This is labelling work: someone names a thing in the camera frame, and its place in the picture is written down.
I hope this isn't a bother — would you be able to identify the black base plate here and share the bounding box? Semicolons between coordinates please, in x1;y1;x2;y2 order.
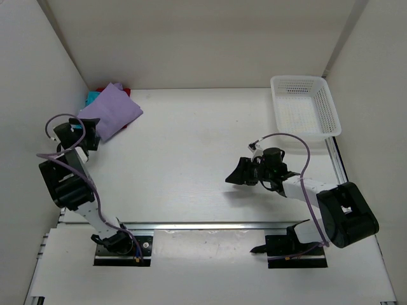
250;224;328;269
92;231;153;267

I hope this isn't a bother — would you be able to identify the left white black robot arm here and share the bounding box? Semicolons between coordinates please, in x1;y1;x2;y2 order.
39;116;135;255

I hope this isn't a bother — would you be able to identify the aluminium frame rail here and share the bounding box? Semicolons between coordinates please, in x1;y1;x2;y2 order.
125;221;300;231

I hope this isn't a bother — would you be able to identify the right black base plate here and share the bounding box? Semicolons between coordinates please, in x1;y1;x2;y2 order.
250;224;328;269

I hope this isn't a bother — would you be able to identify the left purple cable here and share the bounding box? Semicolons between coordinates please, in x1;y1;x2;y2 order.
36;114;144;263

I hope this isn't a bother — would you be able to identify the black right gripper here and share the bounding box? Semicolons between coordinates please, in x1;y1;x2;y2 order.
226;158;273;187

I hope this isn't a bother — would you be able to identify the red t shirt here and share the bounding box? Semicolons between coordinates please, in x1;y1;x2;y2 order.
95;87;131;129

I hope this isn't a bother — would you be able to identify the white plastic laundry basket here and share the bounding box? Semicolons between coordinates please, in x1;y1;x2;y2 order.
270;75;341;142

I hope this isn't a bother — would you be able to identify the lavender t shirt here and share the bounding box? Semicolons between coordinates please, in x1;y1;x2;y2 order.
77;83;143;142

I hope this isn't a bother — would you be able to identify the teal t shirt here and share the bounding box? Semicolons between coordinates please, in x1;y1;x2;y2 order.
71;91;100;130

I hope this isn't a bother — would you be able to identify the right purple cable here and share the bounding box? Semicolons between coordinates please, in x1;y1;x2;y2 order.
249;133;331;262

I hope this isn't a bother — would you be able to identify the purple cable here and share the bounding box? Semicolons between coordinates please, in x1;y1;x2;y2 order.
36;114;144;263
249;133;331;262

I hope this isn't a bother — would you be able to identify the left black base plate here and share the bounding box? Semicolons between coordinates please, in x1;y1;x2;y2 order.
92;231;153;267

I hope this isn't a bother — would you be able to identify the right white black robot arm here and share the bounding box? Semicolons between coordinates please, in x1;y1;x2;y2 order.
225;147;379;254

